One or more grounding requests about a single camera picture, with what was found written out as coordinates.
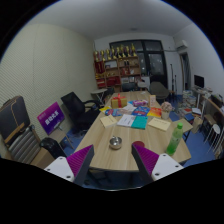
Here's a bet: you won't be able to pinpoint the pink flowers in white pot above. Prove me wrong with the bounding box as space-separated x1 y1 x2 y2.
160 101 174 121

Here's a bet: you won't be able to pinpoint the pile of books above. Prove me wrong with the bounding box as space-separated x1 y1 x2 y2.
178 89 198 118

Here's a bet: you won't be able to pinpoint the grey round armchair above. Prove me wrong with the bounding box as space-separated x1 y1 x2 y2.
148 81 170 101

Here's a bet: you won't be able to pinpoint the blue colourful brochure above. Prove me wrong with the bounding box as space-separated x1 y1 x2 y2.
131 105 151 117

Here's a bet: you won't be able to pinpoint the standing orange card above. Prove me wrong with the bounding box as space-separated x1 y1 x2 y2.
148 94 158 108

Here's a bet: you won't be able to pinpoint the black bin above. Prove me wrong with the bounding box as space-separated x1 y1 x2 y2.
39 136 68 159

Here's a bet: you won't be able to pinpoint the large beige book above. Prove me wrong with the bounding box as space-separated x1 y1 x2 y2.
147 116 172 132

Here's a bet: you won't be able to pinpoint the small white round table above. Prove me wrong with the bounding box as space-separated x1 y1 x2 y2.
90 87 109 104

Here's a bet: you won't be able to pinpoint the black office chair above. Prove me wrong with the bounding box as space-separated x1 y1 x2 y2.
60 91 101 134

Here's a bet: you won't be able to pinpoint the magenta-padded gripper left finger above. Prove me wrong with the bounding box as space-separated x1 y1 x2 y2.
44 144 95 187

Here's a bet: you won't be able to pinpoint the small beige booklet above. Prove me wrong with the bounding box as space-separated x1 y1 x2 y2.
99 114 118 129

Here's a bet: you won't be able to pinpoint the orange and yellow book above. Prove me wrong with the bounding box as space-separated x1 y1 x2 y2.
146 106 163 118

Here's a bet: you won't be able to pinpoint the white paper sheet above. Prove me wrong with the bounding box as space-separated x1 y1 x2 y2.
122 103 136 113

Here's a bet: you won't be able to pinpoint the yellow paper sheet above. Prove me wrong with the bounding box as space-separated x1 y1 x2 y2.
98 105 113 113

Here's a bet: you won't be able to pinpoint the blue and red brochure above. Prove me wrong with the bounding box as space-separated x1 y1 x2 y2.
104 108 124 118

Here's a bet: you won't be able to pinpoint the purple sign board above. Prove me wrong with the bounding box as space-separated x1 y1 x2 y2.
36 101 66 136

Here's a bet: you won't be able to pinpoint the white air conditioner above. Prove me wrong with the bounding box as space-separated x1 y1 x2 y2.
175 39 190 53

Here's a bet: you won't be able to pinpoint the white printed document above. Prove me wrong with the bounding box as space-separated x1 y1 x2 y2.
116 113 137 128

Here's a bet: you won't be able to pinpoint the wooden shelf unit with trophies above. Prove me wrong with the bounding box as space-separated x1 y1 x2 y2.
92 43 143 93

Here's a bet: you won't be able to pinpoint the yellow gift box red ribbon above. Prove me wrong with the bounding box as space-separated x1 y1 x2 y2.
110 93 128 109

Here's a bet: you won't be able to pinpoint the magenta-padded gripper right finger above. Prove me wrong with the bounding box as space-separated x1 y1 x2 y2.
130 143 185 185

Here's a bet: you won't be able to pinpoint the small metal cup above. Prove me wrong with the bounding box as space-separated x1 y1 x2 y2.
108 135 123 150

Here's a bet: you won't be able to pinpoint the black case with brown trim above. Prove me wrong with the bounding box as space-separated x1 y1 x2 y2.
0 95 32 146

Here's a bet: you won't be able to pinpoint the small wooden side table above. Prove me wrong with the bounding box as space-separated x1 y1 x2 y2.
171 118 194 143

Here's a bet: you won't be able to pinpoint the black monitor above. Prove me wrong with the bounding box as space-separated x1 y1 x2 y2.
193 74 205 89

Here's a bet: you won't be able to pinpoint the striped chair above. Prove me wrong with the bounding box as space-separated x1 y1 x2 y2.
6 124 43 164

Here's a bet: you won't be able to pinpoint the green tea bottle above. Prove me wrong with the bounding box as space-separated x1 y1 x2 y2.
165 122 185 156

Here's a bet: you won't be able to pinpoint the white stool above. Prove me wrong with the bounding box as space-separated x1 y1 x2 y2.
207 123 223 151

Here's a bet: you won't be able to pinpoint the wooden desk with clutter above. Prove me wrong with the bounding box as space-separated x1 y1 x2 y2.
196 88 224 134

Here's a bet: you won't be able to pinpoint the pink box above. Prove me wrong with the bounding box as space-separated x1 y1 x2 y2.
132 99 149 108

